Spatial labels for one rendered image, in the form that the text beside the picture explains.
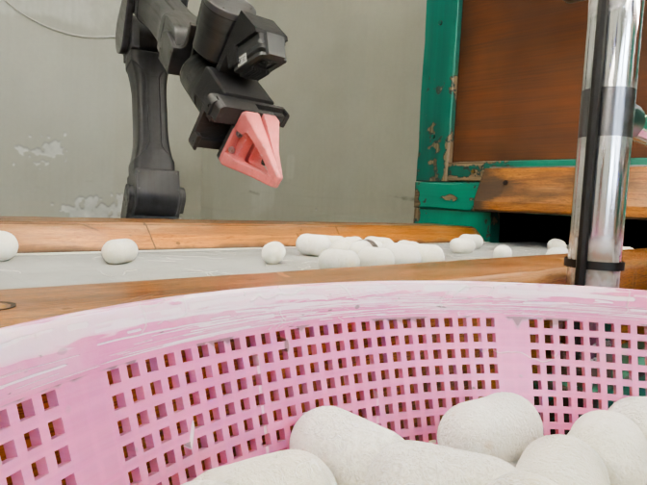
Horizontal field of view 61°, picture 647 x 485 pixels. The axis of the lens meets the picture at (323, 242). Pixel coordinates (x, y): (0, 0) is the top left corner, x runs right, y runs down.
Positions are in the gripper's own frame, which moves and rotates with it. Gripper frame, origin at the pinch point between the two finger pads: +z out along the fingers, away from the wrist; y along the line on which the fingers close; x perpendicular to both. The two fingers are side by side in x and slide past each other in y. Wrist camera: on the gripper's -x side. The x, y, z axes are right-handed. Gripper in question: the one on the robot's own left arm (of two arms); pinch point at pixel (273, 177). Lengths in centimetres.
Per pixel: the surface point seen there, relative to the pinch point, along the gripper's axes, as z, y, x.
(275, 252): 12.3, -7.8, -1.9
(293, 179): -110, 119, 84
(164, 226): 0.4, -10.0, 6.7
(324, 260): 16.3, -7.3, -5.2
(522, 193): 4.2, 41.7, -4.1
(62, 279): 13.7, -24.4, -1.7
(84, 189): -152, 54, 131
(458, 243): 11.2, 20.4, -1.2
